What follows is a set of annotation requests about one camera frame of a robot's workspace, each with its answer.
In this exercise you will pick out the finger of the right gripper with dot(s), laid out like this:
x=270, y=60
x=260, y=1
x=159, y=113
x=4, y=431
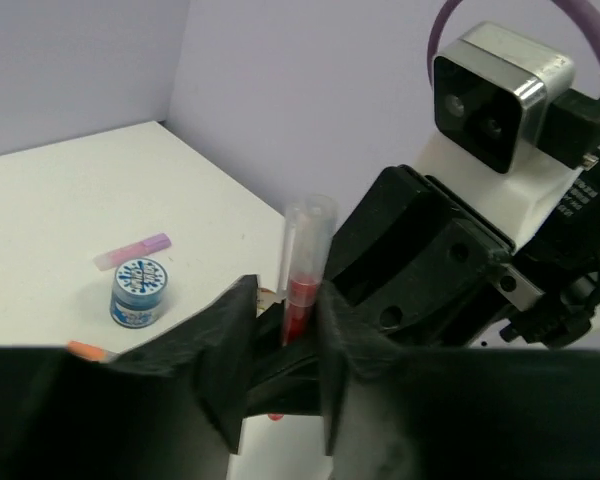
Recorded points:
x=284, y=379

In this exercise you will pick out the blue paint jar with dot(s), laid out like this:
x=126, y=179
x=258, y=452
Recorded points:
x=137, y=293

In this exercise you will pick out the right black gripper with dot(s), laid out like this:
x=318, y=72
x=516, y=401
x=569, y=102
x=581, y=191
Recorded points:
x=419, y=265

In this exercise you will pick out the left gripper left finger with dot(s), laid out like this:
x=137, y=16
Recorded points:
x=213, y=349

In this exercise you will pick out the orange highlighter marker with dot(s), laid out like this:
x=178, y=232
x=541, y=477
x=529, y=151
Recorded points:
x=90, y=352

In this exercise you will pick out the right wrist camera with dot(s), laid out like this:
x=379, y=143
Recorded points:
x=492, y=89

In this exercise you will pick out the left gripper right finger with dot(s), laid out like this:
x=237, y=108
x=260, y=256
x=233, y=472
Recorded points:
x=347, y=346

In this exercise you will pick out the pink highlighter marker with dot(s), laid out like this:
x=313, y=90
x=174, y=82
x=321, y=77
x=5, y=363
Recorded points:
x=148, y=246

